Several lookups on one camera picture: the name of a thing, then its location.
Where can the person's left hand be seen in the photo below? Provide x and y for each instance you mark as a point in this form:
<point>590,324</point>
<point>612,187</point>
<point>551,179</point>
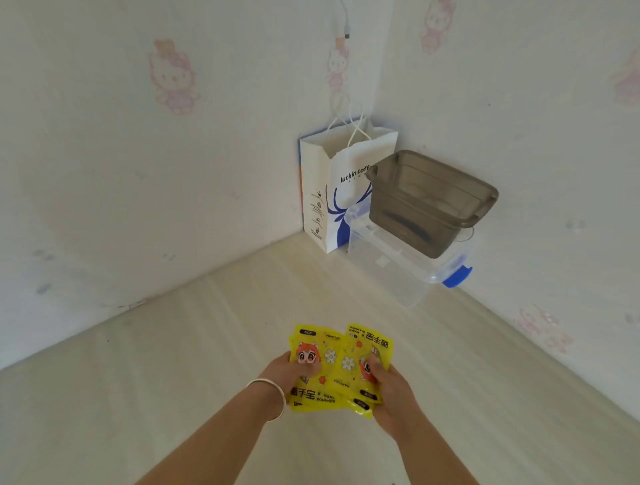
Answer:
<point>280,372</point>

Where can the person's right hand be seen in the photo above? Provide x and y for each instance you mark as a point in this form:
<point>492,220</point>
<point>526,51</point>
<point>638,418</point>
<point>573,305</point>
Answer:
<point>397,404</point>

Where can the person's left thumb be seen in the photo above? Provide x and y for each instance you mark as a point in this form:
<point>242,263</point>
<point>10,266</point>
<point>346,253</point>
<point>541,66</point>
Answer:
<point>309,370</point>

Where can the person's right thumb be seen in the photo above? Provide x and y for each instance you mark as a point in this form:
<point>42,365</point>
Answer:
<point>375,370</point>

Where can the yellow cartoon print packet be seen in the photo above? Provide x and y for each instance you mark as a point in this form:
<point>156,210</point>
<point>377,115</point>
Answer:
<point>361,405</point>
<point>327,349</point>
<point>357,349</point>

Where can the person's left forearm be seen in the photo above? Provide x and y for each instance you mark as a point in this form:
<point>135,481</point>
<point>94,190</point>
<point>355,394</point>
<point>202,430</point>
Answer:
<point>220,439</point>

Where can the person's right forearm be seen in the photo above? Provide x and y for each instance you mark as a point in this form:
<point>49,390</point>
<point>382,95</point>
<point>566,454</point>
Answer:
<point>435,459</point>

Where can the clear storage box blue latch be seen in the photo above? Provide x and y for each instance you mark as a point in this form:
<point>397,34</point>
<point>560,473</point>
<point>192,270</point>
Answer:
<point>400,267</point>

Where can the grey translucent plastic bin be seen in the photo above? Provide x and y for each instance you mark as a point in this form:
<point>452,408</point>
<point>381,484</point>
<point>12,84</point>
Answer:
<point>430,200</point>

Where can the white paper bag blue print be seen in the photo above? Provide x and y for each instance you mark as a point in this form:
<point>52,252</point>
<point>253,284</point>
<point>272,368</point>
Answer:
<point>345,165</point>

